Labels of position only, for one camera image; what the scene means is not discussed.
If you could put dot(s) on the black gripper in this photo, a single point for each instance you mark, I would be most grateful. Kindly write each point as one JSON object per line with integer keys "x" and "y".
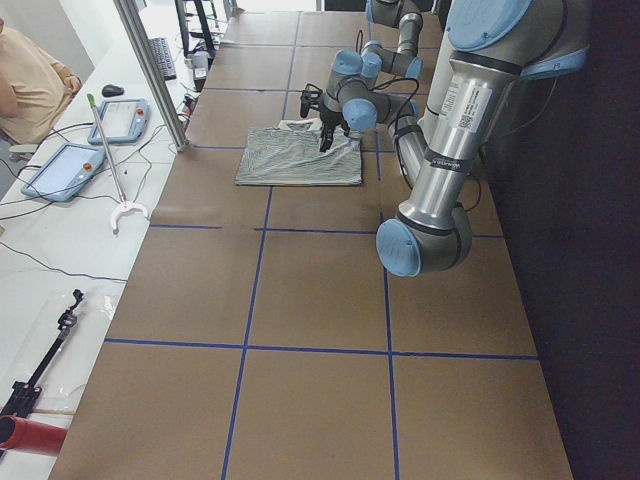
{"x": 330, "y": 118}

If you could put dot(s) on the blue white striped polo shirt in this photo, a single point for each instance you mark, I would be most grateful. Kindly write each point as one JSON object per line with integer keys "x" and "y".
{"x": 289, "y": 154}

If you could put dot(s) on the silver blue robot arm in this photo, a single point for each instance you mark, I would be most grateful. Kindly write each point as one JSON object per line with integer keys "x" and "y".
{"x": 486, "y": 46}
{"x": 406, "y": 18}

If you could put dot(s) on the black computer keyboard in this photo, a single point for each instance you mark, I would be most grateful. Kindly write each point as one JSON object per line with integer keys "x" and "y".
{"x": 161, "y": 53}

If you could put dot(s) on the far blue teach pendant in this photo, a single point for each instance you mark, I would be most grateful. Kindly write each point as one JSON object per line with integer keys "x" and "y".
{"x": 124, "y": 121}

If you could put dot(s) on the blue teach pendant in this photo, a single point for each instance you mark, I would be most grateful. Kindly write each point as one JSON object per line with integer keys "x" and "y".
{"x": 66, "y": 172}
{"x": 124, "y": 121}

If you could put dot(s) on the silver reacher grabber tool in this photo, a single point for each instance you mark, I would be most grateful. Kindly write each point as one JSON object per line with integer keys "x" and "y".
{"x": 125, "y": 205}

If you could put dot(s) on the black computer mouse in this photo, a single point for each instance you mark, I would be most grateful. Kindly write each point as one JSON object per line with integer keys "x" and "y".
{"x": 111, "y": 90}

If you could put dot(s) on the near blue teach pendant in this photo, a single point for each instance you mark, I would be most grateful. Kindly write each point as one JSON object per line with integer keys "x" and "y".
{"x": 66, "y": 172}

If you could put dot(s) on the seated person in peach shirt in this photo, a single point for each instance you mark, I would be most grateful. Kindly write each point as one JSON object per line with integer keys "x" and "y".
{"x": 36, "y": 88}

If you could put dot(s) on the black tripod stick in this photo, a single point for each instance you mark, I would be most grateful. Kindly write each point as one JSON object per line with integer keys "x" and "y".
{"x": 25, "y": 393}

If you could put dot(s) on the red cylinder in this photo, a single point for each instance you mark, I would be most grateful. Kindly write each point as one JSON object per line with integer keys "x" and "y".
{"x": 29, "y": 436}

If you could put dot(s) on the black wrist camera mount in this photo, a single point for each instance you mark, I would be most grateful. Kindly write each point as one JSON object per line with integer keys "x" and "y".
{"x": 309, "y": 99}

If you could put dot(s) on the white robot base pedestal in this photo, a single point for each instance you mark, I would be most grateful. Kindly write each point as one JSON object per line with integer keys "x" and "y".
{"x": 442, "y": 75}

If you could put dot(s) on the aluminium frame post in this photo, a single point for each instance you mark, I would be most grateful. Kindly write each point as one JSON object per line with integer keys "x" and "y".
{"x": 136, "y": 33}

